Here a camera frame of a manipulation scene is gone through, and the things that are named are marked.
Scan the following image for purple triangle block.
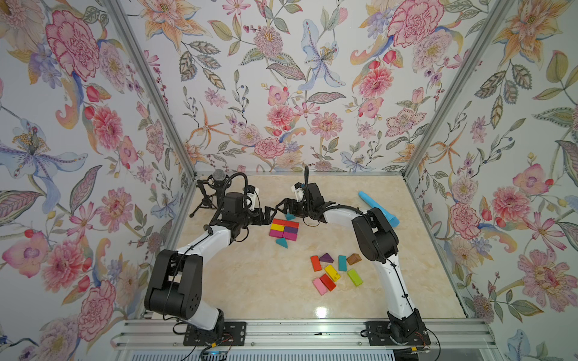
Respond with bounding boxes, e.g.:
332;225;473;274
319;253;334;263

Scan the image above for black tripod mic stand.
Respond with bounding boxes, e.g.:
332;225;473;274
189;174;230;218

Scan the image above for teal small block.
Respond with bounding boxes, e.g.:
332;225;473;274
338;255;348;272

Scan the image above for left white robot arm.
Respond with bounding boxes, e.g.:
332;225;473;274
144;187;275;333

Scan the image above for red rectangular block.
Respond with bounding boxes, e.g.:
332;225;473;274
272;219;287;227
320;274;337;292
310;256;322;272
285;221;300;229

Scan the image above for blue toy microphone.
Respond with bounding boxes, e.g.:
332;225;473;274
358;191;400;228

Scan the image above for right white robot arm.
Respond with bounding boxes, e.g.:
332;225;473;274
275;183;425;345

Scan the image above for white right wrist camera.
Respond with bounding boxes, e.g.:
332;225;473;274
291;182;306;202

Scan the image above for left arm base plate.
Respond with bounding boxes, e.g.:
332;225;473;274
183;321;247;347

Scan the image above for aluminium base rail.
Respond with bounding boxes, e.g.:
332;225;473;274
111;318;502;360

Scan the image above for magenta rectangular block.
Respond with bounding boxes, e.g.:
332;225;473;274
269;230;284;239
282;232;298;241

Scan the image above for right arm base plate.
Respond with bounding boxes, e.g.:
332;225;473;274
362;321;431;347

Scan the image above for pink rectangular block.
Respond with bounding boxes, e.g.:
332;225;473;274
312;278;328;296

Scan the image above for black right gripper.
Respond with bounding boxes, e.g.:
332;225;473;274
275;199;315;217

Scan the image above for green rectangular block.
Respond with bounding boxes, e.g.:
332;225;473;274
347;269;363;287

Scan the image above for black rhinestone microphone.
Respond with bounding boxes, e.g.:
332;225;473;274
212;169;228;206

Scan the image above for brown small block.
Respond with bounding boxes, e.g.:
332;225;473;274
346;254;362;266

